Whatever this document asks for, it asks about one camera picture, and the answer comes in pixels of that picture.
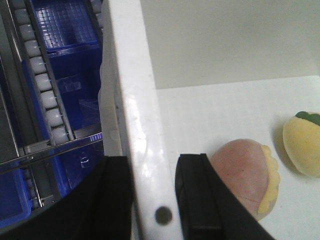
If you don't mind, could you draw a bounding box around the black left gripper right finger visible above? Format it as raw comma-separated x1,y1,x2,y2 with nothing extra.
175,153,273,240

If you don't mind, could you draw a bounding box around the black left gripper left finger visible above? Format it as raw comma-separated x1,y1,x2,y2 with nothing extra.
0,156,133,240

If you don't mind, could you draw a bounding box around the pink plush egg toy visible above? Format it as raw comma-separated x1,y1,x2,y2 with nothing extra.
209,138,281,221

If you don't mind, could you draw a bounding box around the yellow plush leaf toy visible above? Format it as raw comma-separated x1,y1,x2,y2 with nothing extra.
282,111,320,178

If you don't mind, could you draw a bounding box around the white plastic tote box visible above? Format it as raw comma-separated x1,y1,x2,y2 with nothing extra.
99,0,320,240

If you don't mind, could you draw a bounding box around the roller conveyor rack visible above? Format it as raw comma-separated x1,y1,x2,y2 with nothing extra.
0,0,105,208

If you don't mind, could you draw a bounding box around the blue storage bin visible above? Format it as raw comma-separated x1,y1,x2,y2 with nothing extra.
0,0,105,222

